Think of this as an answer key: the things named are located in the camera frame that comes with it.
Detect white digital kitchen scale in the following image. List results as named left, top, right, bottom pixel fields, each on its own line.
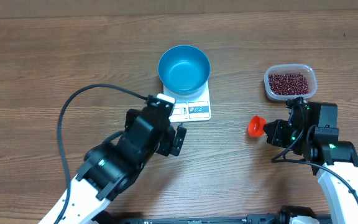
left=163, top=82, right=211, bottom=123

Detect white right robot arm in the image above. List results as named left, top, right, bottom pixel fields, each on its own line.
left=261, top=97, right=358, bottom=223

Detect red beans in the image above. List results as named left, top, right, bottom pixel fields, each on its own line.
left=268, top=73, right=309, bottom=95

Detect blue plastic bowl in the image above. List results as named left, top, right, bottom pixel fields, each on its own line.
left=157, top=45, right=211, bottom=95

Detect red measuring scoop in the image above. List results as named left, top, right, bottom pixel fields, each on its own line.
left=247, top=115, right=267, bottom=138

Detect clear plastic food container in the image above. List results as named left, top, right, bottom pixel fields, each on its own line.
left=264, top=63, right=318, bottom=101

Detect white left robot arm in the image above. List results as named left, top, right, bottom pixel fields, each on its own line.
left=41, top=106, right=186, bottom=223

